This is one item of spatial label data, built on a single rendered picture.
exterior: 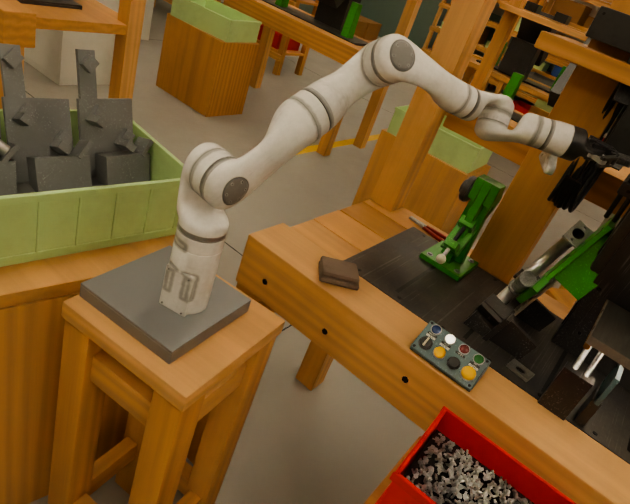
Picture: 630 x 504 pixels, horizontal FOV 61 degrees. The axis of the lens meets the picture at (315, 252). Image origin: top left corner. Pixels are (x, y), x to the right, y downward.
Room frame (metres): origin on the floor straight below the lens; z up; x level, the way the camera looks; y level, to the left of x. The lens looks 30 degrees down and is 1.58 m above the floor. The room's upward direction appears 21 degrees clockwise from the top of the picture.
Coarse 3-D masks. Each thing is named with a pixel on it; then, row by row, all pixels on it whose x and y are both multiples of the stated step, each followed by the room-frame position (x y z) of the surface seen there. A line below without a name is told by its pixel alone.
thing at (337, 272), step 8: (320, 264) 1.10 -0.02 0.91; (328, 264) 1.09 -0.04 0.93; (336, 264) 1.10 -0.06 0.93; (344, 264) 1.12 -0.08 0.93; (352, 264) 1.13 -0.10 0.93; (320, 272) 1.07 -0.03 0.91; (328, 272) 1.06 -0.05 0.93; (336, 272) 1.07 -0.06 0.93; (344, 272) 1.08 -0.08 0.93; (352, 272) 1.09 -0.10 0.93; (320, 280) 1.05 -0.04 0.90; (328, 280) 1.05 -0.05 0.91; (336, 280) 1.06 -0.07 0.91; (344, 280) 1.07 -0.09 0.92; (352, 280) 1.07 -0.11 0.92; (352, 288) 1.06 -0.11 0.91
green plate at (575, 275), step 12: (600, 228) 1.10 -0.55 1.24; (612, 228) 1.04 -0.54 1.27; (588, 240) 1.05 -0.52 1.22; (600, 240) 1.05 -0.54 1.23; (576, 252) 1.05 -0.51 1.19; (588, 252) 1.05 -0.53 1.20; (564, 264) 1.05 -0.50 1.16; (576, 264) 1.05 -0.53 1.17; (588, 264) 1.04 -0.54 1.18; (552, 276) 1.05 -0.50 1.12; (564, 276) 1.06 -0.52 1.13; (576, 276) 1.05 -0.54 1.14; (588, 276) 1.04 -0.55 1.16; (576, 288) 1.04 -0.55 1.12; (588, 288) 1.03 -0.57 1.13
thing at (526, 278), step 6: (522, 276) 1.08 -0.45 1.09; (528, 276) 1.08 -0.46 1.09; (534, 276) 1.08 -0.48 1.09; (510, 282) 1.12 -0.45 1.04; (516, 282) 1.09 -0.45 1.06; (522, 282) 1.07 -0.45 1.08; (528, 282) 1.07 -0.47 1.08; (534, 282) 1.07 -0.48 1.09; (510, 288) 1.11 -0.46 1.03; (516, 288) 1.09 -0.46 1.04; (522, 288) 1.08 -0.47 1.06; (516, 294) 1.11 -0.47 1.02
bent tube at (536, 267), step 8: (576, 224) 1.15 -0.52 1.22; (584, 224) 1.15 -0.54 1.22; (568, 232) 1.14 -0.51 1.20; (576, 232) 1.17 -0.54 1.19; (584, 232) 1.14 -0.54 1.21; (592, 232) 1.14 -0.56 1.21; (560, 240) 1.19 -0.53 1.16; (568, 240) 1.13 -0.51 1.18; (576, 240) 1.13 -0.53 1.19; (584, 240) 1.13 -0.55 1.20; (552, 248) 1.20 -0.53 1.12; (560, 248) 1.19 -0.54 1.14; (568, 248) 1.18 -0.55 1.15; (544, 256) 1.21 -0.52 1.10; (552, 256) 1.20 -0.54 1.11; (536, 264) 1.20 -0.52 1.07; (544, 264) 1.20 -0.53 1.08; (536, 272) 1.19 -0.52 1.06; (504, 288) 1.15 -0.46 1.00; (504, 296) 1.13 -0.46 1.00; (512, 296) 1.13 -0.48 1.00
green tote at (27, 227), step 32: (160, 160) 1.30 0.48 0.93; (64, 192) 0.93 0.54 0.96; (96, 192) 0.99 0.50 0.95; (128, 192) 1.06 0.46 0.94; (160, 192) 1.13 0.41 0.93; (0, 224) 0.83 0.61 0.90; (32, 224) 0.88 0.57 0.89; (64, 224) 0.94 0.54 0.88; (96, 224) 1.00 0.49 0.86; (128, 224) 1.07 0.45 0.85; (160, 224) 1.14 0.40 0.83; (0, 256) 0.83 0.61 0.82; (32, 256) 0.88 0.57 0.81
